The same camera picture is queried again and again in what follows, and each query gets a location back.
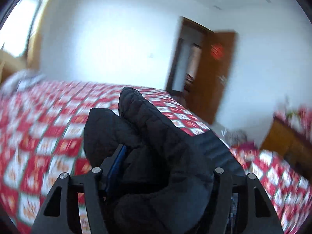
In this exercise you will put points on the grey folded blanket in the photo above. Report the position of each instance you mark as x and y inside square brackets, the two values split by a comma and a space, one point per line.
[22, 80]

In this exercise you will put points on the brown wooden door frame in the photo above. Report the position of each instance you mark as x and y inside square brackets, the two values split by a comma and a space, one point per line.
[174, 65]

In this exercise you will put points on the brown wooden door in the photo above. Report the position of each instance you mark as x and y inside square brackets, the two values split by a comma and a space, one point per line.
[209, 90]

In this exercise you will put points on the bright window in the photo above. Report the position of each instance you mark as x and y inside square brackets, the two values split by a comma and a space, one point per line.
[19, 26]

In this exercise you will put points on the wooden headboard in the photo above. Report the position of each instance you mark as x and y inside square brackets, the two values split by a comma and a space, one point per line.
[9, 65]

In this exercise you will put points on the red checked printed bedspread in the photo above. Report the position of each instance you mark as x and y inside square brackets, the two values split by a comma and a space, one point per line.
[36, 126]

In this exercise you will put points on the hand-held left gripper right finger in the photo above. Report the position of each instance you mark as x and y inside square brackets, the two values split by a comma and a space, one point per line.
[221, 187]

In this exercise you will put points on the magenta cloth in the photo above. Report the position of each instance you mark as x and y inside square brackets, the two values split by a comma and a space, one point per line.
[247, 145]

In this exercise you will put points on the black puffer jacket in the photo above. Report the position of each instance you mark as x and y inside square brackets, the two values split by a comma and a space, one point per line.
[151, 151]

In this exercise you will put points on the grey cloth pile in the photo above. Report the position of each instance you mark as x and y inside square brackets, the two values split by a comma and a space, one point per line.
[235, 136]

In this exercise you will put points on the red white patterned bundle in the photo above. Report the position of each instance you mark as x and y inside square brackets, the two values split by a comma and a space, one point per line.
[296, 117]

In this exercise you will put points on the brown wooden cabinet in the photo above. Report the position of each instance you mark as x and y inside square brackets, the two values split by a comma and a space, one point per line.
[285, 143]

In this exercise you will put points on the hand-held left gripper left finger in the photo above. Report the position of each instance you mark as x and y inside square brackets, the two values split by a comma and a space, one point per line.
[116, 168]

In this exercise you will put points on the red paper door decoration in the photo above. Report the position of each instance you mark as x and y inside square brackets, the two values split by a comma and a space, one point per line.
[217, 51]

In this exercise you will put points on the yellow curtain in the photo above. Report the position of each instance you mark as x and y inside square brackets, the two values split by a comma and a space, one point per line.
[39, 34]

